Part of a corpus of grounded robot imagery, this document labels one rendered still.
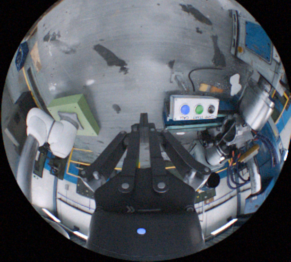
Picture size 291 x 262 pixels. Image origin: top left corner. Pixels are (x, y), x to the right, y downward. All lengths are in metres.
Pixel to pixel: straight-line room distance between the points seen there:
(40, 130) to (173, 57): 0.77
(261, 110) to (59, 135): 1.05
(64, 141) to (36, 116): 0.24
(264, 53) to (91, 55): 0.79
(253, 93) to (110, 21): 0.72
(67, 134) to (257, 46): 1.07
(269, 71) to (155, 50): 0.54
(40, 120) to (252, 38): 1.13
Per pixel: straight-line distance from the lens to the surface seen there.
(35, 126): 0.64
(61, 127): 0.67
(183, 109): 0.31
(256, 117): 0.59
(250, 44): 0.59
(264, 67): 0.54
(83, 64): 0.58
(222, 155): 0.83
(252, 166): 0.76
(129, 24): 0.49
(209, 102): 0.36
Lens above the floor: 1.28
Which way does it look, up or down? 44 degrees down
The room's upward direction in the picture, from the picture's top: 178 degrees clockwise
